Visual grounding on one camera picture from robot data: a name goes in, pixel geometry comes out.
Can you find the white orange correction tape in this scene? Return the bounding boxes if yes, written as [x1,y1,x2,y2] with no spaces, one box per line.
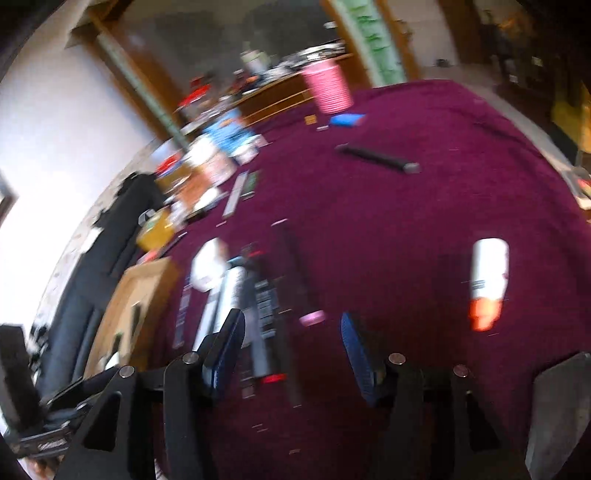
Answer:
[468,237,511,332]

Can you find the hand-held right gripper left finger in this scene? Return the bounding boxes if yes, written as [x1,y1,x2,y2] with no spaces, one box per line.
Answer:
[55,308,246,480]

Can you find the white bottle blue label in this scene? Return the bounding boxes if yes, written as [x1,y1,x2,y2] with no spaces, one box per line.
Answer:
[203,111,259,153]

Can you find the maroon tablecloth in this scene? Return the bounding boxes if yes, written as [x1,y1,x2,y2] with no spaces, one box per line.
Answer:
[152,78,591,480]

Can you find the green white wall scroll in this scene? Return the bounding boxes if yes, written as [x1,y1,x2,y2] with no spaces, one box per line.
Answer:
[330,0,407,86]

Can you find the yellow packing tape roll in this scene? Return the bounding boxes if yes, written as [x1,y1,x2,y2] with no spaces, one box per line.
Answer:
[136,208,178,252]

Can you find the pink ribbed cup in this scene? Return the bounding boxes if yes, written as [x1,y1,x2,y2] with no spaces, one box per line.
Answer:
[301,62,354,116]

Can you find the clear gel pen black grip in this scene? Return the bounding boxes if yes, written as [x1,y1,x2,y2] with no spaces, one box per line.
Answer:
[172,277,193,350]

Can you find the jars with red lids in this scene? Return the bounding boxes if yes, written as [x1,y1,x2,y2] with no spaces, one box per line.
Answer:
[235,53,357,125]

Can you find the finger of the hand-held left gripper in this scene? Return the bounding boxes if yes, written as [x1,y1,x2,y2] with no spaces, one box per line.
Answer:
[41,368,121,419]

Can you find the cardboard box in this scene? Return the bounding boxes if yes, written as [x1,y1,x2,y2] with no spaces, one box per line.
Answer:
[83,256,182,371]

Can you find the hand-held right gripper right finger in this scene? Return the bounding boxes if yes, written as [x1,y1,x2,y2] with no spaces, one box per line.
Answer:
[341,313,529,480]

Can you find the black marker pink cap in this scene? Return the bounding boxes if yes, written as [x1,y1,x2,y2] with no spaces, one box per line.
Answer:
[276,220,327,326]

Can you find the silver pen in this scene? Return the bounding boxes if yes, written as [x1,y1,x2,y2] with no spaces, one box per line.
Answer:
[194,265,247,352]

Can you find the black marker red cap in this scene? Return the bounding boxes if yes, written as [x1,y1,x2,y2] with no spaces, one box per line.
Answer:
[249,249,283,385]

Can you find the blue eraser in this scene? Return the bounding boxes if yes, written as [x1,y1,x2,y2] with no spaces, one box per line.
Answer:
[330,113,366,129]

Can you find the grey flat object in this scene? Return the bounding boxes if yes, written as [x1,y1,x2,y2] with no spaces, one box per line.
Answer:
[525,352,591,480]

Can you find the white ribbed plastic case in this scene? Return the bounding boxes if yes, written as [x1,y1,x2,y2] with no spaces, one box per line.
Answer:
[190,237,230,292]

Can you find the black sofa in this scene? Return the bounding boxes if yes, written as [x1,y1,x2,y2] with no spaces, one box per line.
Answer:
[37,173,167,398]

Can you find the white flat bar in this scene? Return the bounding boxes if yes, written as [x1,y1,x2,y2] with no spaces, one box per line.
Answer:
[223,172,249,217]

